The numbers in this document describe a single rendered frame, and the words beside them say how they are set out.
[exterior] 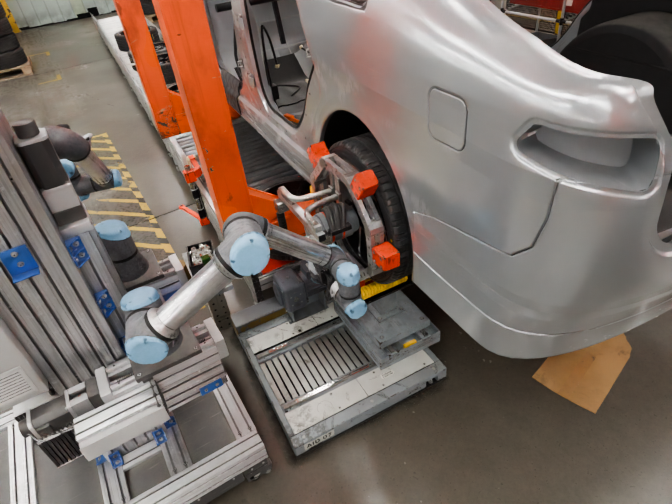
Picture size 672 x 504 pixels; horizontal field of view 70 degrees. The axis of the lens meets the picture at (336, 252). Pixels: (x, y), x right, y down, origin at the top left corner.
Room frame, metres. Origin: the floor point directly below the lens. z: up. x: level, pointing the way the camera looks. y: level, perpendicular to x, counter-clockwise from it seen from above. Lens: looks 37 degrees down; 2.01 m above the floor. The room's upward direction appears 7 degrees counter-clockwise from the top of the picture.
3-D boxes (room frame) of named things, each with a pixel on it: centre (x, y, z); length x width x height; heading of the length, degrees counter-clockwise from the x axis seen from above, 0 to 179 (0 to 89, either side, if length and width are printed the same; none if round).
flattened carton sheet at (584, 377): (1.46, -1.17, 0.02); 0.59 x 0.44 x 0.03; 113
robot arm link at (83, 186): (1.84, 1.04, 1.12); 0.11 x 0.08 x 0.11; 103
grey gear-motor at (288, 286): (1.98, 0.15, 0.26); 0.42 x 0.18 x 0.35; 113
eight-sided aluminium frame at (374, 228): (1.74, -0.06, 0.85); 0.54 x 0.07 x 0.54; 23
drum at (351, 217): (1.71, 0.01, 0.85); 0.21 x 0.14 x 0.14; 113
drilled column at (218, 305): (2.06, 0.72, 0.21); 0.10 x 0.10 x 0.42; 23
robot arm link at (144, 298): (1.16, 0.64, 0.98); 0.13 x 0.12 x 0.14; 16
